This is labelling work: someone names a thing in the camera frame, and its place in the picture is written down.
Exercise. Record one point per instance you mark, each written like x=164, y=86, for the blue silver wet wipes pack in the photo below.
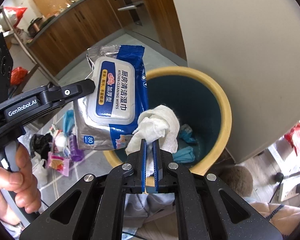
x=115, y=90

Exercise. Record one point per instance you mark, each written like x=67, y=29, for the dark cooking pot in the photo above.
x=34, y=27

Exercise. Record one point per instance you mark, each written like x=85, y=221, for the blue bin with yellow rim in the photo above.
x=202, y=105

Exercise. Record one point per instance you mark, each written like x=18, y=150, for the purple bottle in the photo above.
x=76, y=148

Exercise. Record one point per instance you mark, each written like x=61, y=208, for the person's left hand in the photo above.
x=27, y=180

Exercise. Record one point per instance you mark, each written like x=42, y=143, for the brown furry slipper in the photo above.
x=236, y=181

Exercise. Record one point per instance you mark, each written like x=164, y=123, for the grey rug with white stripes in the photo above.
x=62, y=187

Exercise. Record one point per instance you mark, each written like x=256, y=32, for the pink snack packet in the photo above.
x=57, y=163

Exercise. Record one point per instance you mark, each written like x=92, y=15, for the white plastic bag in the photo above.
x=40, y=171

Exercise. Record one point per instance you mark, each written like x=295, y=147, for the red packet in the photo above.
x=296, y=135

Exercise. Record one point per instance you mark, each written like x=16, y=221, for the wooden kitchen cabinets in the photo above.
x=90, y=20

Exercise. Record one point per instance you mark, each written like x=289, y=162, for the white wipe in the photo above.
x=160, y=122

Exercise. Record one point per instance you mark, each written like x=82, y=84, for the white power strip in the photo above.
x=293, y=188

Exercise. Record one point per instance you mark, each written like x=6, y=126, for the teal crumpled cloth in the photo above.
x=184, y=155

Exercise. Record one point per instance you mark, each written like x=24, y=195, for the blue white crumpled wrapper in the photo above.
x=187, y=131

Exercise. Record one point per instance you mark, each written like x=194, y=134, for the black plastic bag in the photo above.
x=41, y=143

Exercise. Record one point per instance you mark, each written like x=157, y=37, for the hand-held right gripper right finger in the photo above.
x=156, y=160

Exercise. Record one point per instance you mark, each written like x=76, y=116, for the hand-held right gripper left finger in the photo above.
x=143, y=160

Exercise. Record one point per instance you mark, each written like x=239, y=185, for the red plastic bag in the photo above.
x=18, y=75
x=15, y=13

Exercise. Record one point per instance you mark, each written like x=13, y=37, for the metal rack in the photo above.
x=30, y=50

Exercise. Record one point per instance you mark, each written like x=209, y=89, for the light blue cloth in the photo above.
x=68, y=121

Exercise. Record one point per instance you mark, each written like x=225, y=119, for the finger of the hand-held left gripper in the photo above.
x=72, y=91

